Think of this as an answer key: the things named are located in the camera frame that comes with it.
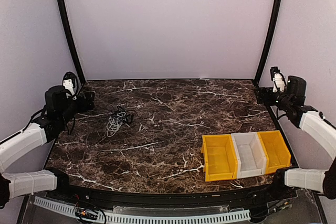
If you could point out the white translucent bin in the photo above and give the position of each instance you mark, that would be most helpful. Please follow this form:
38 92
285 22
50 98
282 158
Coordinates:
250 155

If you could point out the black frame post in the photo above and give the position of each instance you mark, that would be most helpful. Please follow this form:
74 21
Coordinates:
70 41
268 41

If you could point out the right black frame post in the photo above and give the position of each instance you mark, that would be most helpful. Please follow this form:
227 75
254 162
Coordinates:
268 41

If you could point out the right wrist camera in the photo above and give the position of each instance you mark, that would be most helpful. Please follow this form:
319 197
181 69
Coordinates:
278 80

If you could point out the white slotted cable duct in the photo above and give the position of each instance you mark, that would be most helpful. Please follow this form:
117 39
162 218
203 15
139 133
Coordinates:
111 217

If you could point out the yellow bin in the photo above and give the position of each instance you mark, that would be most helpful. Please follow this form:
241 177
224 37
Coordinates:
220 159
275 149

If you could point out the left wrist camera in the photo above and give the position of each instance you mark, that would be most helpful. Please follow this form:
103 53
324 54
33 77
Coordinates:
70 82

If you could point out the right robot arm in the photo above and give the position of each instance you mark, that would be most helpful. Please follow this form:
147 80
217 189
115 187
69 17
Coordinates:
289 96

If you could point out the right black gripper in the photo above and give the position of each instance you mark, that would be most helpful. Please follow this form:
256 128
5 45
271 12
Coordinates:
260 98

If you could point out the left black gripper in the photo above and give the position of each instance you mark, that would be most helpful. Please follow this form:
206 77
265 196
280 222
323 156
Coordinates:
84 107

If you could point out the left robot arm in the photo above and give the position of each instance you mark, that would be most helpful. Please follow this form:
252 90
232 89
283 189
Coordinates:
44 126

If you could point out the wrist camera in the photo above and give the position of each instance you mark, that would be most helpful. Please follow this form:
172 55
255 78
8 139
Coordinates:
70 82
278 80

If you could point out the left black frame post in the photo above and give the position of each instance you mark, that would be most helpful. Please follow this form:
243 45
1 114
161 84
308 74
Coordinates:
70 41

